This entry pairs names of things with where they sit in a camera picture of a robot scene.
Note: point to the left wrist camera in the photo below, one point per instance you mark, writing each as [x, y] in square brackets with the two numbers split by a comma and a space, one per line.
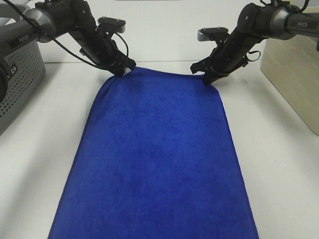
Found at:
[111, 25]

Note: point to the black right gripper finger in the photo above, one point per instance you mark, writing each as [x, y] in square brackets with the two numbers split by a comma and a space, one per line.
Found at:
[202, 66]
[212, 76]

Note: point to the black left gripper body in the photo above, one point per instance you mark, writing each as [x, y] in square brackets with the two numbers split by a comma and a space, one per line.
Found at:
[98, 47]

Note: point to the grey perforated plastic basket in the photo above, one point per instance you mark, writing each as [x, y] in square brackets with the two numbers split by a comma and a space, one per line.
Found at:
[21, 65]

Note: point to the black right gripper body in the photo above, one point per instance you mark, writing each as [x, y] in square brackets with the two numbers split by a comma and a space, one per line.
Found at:
[232, 54]

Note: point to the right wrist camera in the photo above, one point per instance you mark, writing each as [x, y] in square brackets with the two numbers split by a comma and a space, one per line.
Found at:
[212, 34]

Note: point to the blue microfibre towel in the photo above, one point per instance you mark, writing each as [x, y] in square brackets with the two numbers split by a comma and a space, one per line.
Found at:
[156, 160]

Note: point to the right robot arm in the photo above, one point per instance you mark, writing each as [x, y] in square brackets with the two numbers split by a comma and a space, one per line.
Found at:
[275, 20]

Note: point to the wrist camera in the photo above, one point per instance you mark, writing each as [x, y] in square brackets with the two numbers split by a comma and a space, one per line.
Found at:
[111, 25]
[212, 34]

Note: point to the beige storage box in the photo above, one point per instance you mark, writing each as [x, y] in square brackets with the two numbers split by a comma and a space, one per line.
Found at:
[292, 66]

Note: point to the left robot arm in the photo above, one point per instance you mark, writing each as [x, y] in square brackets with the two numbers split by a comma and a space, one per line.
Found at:
[51, 19]

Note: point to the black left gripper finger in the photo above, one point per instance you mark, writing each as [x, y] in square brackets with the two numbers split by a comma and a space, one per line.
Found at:
[127, 63]
[117, 71]

